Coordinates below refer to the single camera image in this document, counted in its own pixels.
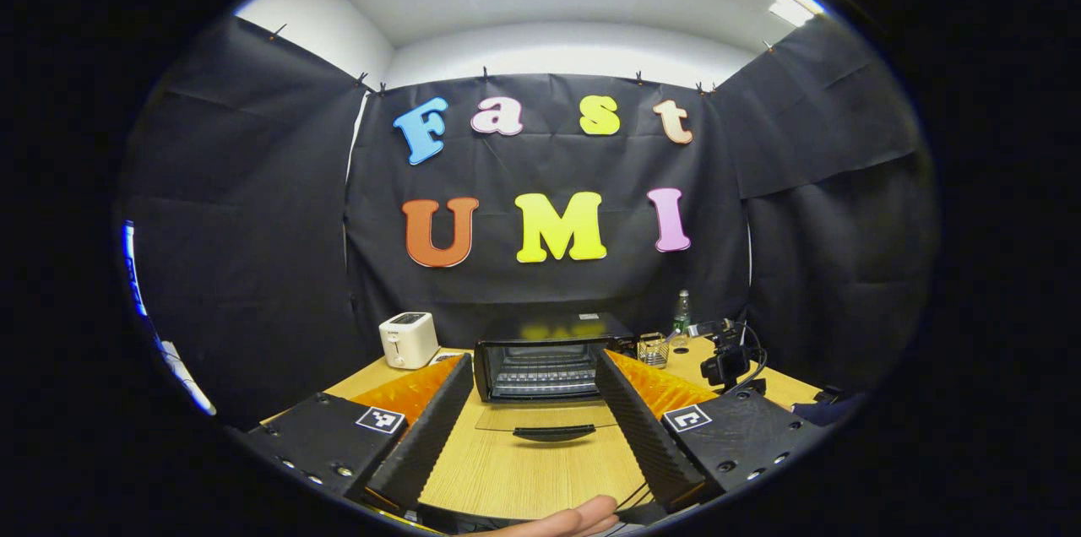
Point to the small black object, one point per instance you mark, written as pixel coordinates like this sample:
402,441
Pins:
832,393

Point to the white toaster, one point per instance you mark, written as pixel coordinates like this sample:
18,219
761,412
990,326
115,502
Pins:
410,343

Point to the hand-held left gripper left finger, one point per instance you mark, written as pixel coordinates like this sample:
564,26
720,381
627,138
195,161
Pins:
426,436

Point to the black electric oven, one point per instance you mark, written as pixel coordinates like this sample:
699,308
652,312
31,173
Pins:
540,330

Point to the small ceiling light panel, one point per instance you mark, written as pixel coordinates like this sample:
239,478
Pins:
794,7

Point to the black backdrop cloth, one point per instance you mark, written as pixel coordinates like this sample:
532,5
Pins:
549,292

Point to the green plastic bottle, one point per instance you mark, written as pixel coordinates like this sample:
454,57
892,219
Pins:
681,317

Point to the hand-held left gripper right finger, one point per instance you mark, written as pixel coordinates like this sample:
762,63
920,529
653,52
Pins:
646,436

